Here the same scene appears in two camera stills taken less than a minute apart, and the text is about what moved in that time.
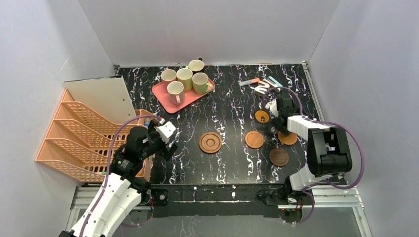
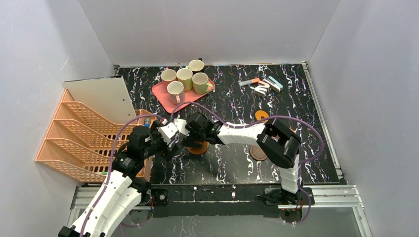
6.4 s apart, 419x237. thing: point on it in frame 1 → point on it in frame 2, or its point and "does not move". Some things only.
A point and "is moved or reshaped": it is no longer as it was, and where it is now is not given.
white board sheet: [109, 94] does not move
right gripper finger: [283, 129] → [188, 141]
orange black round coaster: [262, 116] does not move
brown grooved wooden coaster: [210, 142] is moved or reshaped
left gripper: [169, 147] does not move
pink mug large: [176, 90] does not move
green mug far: [200, 85] does not move
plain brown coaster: [254, 139] is moved or reshaped
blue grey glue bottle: [147, 121] does not move
